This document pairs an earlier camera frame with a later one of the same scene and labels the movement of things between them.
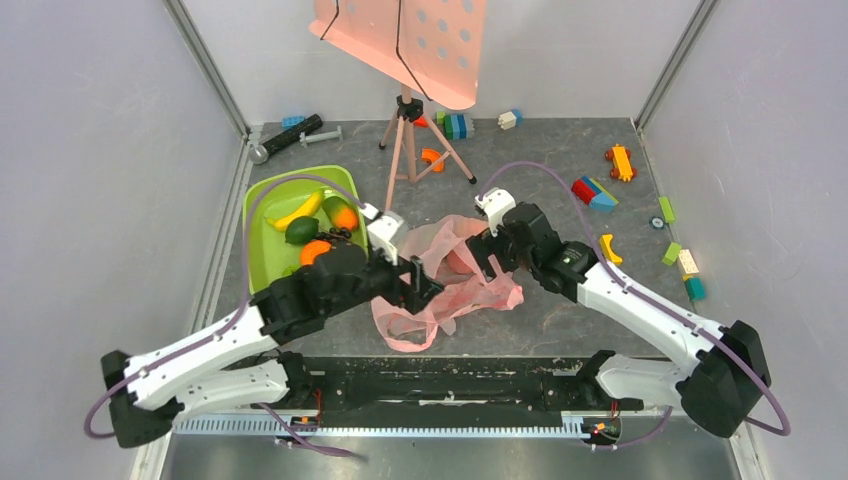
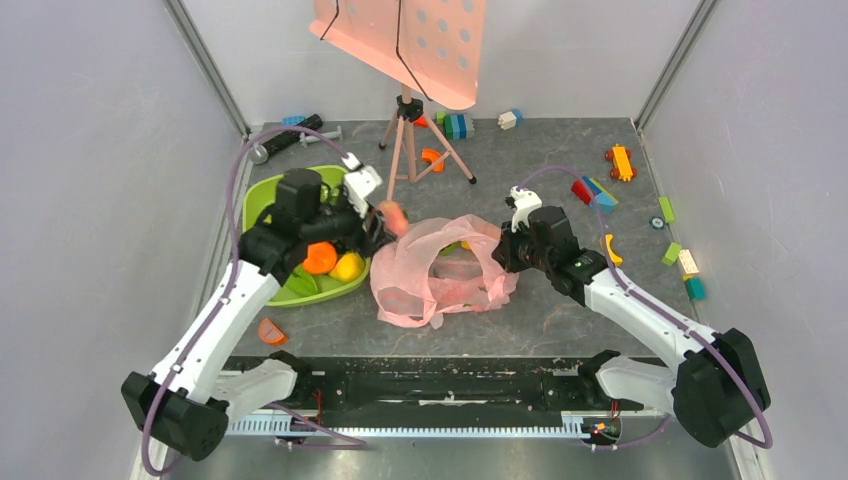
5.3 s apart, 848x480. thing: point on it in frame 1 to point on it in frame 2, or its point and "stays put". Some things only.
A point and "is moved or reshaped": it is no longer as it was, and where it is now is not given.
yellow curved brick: (607, 250) stays put
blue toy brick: (291, 121) stays put
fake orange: (313, 249) stays put
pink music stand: (430, 47) stays put
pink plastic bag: (450, 265) is moved or reshaped
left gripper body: (384, 279) to (363, 241)
